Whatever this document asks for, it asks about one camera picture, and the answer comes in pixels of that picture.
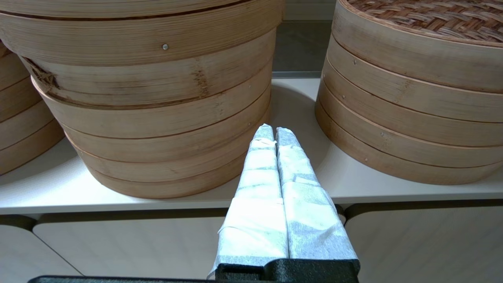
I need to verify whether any woven bamboo steamer lid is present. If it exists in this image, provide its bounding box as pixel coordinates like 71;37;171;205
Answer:
331;0;503;94

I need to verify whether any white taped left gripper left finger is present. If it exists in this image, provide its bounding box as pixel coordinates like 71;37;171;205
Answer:
209;123;290;277

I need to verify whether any tall wide bamboo steamer stack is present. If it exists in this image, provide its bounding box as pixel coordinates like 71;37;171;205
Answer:
0;0;285;199

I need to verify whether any stainless steel vent panel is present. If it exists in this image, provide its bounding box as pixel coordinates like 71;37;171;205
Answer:
272;20;334;78

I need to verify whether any small bamboo steamer stack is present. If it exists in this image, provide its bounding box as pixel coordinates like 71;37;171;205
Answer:
314;36;503;186

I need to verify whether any beige cabinet door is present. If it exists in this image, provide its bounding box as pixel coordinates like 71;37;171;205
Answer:
0;224;84;283
345;204;503;283
33;214;232;283

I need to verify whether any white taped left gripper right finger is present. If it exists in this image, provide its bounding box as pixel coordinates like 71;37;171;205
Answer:
275;127;360;261

